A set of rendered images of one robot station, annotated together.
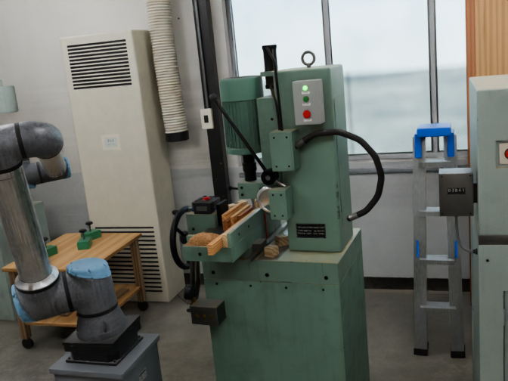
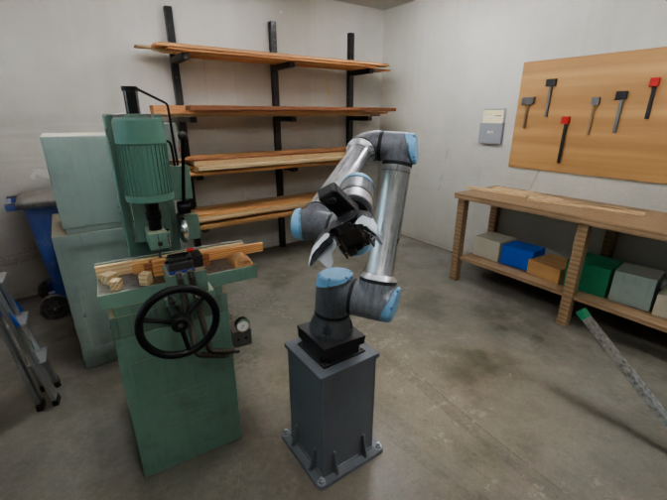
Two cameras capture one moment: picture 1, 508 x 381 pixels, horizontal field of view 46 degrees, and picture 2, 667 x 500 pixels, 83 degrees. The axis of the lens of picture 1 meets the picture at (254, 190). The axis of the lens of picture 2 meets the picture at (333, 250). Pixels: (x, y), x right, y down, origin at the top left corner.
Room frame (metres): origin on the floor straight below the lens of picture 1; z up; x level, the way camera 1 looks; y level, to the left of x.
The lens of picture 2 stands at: (3.23, 1.49, 1.52)
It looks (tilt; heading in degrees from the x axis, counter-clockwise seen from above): 20 degrees down; 217
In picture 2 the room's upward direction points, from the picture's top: straight up
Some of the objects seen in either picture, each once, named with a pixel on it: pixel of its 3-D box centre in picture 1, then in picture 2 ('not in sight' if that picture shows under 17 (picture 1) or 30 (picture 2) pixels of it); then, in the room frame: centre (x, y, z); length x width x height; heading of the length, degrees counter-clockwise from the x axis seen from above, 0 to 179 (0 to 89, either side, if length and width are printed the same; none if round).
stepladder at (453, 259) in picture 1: (436, 240); (2, 309); (2.88, -0.90, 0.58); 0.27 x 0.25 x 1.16; 161
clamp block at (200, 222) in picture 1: (208, 219); (185, 278); (2.50, 0.21, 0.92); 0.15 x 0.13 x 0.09; 158
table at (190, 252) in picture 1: (227, 230); (183, 281); (2.47, 0.13, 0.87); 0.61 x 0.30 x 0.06; 158
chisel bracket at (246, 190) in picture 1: (255, 190); (157, 238); (2.47, -0.01, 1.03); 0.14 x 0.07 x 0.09; 68
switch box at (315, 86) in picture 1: (308, 102); (168, 141); (2.23, -0.23, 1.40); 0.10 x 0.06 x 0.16; 68
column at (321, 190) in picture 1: (316, 158); (144, 195); (2.37, -0.26, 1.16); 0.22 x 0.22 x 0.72; 68
